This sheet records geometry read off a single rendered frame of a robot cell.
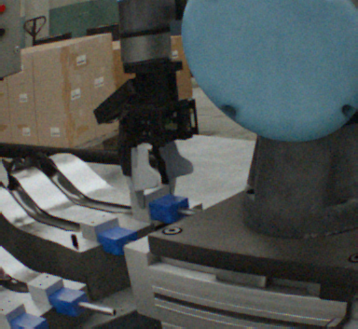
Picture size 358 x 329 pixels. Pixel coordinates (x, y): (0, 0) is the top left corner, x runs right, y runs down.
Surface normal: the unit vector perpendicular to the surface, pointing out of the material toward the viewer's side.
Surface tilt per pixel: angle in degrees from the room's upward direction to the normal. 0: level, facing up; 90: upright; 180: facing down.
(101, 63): 83
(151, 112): 90
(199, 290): 90
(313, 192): 72
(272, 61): 98
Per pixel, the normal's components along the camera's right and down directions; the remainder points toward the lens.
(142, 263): -0.67, 0.25
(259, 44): -0.27, 0.39
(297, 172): -0.50, -0.04
